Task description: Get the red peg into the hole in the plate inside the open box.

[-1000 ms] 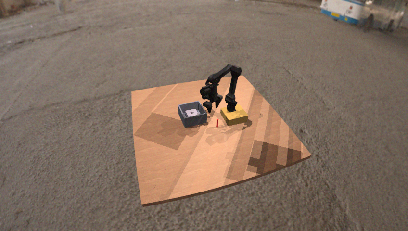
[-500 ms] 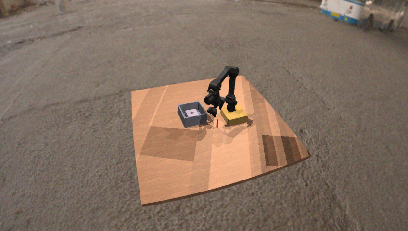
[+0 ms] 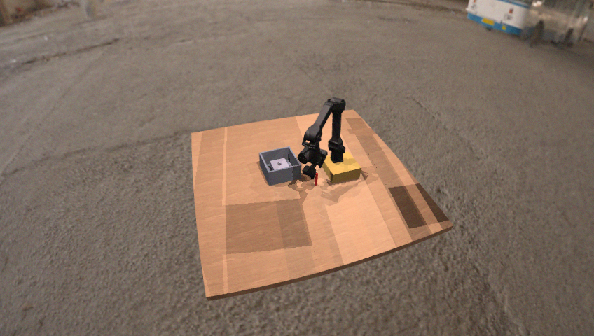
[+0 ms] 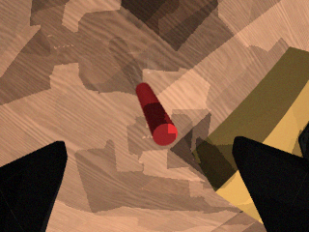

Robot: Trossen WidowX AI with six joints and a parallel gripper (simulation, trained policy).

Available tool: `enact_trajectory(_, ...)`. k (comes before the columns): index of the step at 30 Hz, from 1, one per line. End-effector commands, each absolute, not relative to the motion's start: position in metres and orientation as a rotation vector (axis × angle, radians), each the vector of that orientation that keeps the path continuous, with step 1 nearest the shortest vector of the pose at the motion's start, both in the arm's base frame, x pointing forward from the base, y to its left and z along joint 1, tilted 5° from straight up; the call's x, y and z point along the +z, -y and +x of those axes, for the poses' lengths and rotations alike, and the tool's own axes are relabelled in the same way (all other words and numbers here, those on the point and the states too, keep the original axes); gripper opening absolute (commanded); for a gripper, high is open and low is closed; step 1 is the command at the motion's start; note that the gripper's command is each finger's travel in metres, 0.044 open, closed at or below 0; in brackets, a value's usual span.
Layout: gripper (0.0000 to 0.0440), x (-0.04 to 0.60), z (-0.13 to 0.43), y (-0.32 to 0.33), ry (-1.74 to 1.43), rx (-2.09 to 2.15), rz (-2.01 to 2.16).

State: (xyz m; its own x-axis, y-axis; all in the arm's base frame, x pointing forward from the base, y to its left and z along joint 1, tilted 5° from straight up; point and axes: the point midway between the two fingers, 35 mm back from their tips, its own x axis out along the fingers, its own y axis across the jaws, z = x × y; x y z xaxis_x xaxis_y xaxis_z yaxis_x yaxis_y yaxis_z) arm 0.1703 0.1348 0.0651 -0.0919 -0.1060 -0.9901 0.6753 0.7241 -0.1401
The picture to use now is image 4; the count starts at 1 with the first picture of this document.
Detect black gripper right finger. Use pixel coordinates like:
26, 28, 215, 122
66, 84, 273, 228
232, 136, 309, 232

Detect red peg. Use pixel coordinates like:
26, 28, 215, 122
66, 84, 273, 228
136, 82, 178, 146

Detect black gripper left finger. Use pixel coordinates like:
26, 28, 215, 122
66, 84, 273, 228
0, 140, 68, 232

